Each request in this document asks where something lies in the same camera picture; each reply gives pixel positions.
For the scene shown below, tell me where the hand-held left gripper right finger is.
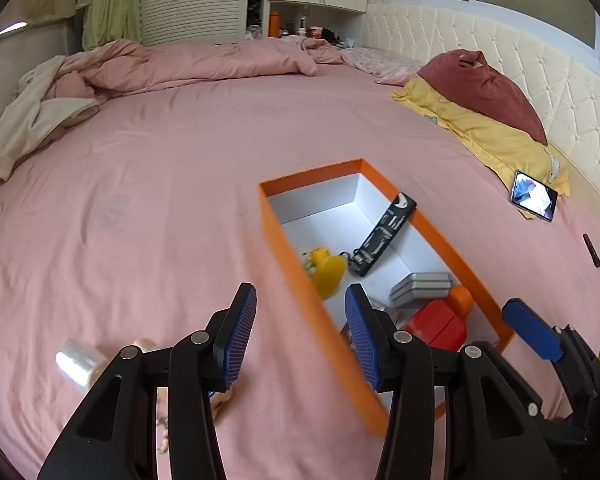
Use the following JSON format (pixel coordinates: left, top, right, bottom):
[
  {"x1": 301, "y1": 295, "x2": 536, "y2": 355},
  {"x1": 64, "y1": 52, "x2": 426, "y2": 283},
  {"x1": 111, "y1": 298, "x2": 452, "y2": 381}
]
[{"x1": 344, "y1": 283, "x2": 563, "y2": 480}]

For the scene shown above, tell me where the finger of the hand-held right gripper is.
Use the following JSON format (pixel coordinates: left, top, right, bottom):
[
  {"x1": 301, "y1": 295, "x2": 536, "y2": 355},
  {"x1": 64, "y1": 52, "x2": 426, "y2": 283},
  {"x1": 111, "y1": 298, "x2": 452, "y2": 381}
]
[
  {"x1": 524, "y1": 394, "x2": 588, "y2": 442},
  {"x1": 501, "y1": 298, "x2": 600, "y2": 421}
]

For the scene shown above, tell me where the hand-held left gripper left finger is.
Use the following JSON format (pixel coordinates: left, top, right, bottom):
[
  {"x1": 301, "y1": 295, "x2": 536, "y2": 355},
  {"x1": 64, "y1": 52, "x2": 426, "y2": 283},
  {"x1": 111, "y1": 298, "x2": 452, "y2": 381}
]
[{"x1": 37, "y1": 282, "x2": 258, "y2": 480}]

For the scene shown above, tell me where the small tan doll toy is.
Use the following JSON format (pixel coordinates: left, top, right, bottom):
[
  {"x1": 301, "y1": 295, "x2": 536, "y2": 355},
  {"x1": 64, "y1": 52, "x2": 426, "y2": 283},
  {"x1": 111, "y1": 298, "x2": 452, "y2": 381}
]
[{"x1": 135, "y1": 337, "x2": 237, "y2": 423}]

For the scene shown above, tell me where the red and orange toy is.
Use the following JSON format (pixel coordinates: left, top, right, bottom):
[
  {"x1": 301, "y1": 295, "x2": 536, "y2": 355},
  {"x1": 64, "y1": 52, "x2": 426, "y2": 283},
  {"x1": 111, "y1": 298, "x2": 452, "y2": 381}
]
[{"x1": 402, "y1": 300, "x2": 467, "y2": 351}]

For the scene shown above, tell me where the grey metal case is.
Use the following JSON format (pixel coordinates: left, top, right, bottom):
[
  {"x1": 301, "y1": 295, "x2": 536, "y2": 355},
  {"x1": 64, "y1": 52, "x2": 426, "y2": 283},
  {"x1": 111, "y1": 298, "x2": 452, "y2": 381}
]
[{"x1": 390, "y1": 272, "x2": 453, "y2": 308}]

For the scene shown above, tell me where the yellow duck toy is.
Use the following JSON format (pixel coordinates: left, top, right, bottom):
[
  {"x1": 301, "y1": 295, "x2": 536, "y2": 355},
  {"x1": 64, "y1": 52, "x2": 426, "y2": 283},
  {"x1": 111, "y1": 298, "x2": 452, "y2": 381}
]
[{"x1": 300, "y1": 246, "x2": 347, "y2": 301}]

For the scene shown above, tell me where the orange cardboard box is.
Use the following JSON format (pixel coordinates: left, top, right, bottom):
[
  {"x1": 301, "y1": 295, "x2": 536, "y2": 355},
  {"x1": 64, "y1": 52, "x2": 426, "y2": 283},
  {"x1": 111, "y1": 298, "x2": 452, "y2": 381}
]
[{"x1": 258, "y1": 158, "x2": 516, "y2": 436}]

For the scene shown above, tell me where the black printed strap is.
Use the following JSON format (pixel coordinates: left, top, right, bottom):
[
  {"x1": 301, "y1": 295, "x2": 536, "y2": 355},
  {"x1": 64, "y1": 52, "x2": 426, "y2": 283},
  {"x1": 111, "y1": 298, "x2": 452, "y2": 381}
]
[{"x1": 349, "y1": 191, "x2": 417, "y2": 277}]

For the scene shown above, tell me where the black marker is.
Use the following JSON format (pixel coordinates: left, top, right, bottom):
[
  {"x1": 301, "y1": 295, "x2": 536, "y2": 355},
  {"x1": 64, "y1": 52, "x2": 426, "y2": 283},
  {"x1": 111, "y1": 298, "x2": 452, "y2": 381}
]
[{"x1": 582, "y1": 233, "x2": 600, "y2": 268}]

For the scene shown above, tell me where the smartphone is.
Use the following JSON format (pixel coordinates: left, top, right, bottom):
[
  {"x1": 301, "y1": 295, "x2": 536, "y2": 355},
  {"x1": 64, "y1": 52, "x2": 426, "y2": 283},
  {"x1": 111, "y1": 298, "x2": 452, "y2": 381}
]
[{"x1": 509, "y1": 170, "x2": 559, "y2": 222}]

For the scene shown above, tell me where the pink bed sheet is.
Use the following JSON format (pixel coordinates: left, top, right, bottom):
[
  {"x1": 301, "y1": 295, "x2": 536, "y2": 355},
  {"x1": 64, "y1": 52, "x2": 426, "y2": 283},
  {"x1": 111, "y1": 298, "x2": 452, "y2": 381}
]
[{"x1": 0, "y1": 40, "x2": 600, "y2": 480}]

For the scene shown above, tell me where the clear tape roll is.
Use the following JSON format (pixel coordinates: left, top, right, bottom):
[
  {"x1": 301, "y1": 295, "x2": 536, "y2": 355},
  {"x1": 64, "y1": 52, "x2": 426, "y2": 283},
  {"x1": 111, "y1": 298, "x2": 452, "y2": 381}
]
[{"x1": 55, "y1": 338, "x2": 108, "y2": 388}]

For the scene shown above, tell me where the yellow pillow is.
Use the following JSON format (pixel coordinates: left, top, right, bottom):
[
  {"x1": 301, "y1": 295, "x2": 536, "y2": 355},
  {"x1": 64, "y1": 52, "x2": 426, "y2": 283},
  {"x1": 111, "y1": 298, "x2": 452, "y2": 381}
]
[{"x1": 391, "y1": 76, "x2": 571, "y2": 221}]

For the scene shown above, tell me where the red pillow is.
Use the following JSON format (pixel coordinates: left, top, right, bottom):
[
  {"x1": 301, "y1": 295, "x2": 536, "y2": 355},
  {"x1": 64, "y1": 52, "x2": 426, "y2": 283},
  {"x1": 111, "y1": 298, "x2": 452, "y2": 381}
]
[{"x1": 416, "y1": 50, "x2": 549, "y2": 147}]

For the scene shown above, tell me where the cream tufted headboard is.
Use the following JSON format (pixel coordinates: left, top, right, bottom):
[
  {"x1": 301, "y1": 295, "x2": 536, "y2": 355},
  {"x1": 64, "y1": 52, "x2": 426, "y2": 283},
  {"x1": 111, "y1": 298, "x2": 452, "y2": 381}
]
[{"x1": 362, "y1": 2, "x2": 600, "y2": 281}]

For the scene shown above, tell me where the pink floral pillow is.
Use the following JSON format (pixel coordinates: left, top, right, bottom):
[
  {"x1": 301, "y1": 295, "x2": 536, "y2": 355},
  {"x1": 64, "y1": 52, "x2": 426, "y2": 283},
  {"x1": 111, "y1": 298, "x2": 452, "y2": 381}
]
[{"x1": 341, "y1": 46, "x2": 426, "y2": 86}]

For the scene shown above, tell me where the pink duvet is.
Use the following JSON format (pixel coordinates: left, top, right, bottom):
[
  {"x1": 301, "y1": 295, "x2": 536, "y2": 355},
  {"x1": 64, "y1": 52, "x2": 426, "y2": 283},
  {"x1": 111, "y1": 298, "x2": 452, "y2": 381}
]
[{"x1": 45, "y1": 35, "x2": 348, "y2": 98}]

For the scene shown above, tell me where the cream garment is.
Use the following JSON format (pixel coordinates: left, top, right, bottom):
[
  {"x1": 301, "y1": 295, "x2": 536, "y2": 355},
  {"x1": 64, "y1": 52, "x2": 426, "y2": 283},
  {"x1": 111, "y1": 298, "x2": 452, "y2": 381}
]
[{"x1": 0, "y1": 55, "x2": 103, "y2": 196}]

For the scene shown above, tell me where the white slatted wardrobe door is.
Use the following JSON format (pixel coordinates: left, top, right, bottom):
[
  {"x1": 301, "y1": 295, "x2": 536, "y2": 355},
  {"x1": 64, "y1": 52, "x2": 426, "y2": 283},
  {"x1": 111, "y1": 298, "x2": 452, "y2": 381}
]
[{"x1": 141, "y1": 0, "x2": 248, "y2": 47}]

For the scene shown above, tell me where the green hanging garment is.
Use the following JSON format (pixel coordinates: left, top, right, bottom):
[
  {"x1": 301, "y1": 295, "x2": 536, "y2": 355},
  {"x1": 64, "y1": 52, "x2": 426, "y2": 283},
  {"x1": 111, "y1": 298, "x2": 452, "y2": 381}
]
[{"x1": 76, "y1": 0, "x2": 143, "y2": 51}]

